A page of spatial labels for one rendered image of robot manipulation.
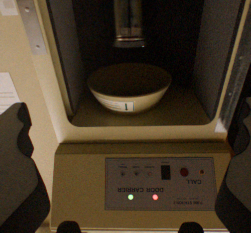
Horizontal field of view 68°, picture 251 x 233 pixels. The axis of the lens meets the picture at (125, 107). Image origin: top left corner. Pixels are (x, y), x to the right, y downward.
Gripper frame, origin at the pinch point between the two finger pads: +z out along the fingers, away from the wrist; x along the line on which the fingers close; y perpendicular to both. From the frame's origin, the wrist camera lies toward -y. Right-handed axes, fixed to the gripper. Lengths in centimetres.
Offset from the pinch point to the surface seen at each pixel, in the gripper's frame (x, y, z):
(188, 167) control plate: 9.5, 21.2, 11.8
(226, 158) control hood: 16.3, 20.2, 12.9
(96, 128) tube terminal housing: -6.8, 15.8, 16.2
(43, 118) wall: -43, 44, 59
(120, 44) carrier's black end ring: -1.9, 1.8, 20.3
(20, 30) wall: -40, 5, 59
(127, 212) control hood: -1.3, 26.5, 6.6
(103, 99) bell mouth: -5.5, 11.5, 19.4
